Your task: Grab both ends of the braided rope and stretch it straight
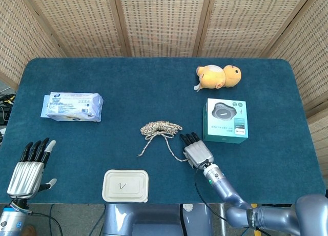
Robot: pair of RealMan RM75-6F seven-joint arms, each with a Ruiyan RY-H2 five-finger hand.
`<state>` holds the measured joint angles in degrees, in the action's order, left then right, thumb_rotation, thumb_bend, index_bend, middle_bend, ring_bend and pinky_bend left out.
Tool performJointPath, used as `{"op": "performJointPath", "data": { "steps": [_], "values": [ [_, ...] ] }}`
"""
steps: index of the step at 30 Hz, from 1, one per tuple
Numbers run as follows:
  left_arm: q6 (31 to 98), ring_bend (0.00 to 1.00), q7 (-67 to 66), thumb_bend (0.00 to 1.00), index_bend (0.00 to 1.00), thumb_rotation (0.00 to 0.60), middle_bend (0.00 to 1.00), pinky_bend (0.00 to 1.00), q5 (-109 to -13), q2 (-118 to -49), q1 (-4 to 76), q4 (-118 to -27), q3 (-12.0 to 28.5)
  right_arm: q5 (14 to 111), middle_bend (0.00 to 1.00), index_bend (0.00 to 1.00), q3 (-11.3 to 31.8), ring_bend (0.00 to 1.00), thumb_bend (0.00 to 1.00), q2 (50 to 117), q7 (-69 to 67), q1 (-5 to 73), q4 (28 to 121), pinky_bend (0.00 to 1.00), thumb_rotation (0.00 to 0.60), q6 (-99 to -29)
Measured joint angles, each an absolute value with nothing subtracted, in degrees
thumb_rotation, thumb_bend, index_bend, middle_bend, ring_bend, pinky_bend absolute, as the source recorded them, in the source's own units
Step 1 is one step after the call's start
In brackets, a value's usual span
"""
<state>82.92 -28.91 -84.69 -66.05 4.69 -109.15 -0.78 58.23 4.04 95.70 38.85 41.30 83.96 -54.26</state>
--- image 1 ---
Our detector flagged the metal table leg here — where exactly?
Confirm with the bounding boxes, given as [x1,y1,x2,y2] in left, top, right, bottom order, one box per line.
[219,204,228,236]

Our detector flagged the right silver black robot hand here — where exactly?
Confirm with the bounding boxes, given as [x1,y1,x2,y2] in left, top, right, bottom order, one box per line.
[179,132,215,170]

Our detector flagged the blue white wet wipes pack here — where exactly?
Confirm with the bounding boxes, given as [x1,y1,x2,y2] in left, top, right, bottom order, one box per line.
[40,91,104,123]

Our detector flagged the teal white speaker product box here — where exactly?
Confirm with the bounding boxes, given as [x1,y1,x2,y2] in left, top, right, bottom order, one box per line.
[202,97,249,144]

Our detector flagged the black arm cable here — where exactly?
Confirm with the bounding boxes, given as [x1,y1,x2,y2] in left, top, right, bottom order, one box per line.
[193,159,269,236]
[25,210,64,236]

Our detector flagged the blue-grey robot torso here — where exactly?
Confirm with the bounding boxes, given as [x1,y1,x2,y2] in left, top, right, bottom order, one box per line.
[101,204,213,236]

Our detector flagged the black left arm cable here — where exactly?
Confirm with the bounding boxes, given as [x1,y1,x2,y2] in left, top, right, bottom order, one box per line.
[25,210,64,236]

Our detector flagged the woven bamboo screen panel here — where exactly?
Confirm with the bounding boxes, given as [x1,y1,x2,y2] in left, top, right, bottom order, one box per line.
[106,0,213,58]
[192,0,321,58]
[0,0,67,93]
[265,0,328,113]
[306,106,328,185]
[22,0,133,58]

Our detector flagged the yellow plush duck toy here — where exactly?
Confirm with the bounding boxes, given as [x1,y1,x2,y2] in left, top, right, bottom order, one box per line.
[194,64,242,92]

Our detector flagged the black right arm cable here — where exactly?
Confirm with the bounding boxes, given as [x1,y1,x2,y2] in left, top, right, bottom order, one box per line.
[193,159,269,236]

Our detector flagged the beige rope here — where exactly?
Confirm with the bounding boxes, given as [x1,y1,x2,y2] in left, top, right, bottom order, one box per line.
[137,120,191,162]

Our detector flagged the dark blue felt table mat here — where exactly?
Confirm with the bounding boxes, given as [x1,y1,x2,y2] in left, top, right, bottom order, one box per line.
[0,57,326,205]

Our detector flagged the beige pulp lidded food container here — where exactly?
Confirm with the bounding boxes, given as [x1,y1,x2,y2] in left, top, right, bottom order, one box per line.
[101,169,149,204]

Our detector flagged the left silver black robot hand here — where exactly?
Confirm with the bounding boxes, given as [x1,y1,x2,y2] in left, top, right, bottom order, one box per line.
[6,137,57,201]

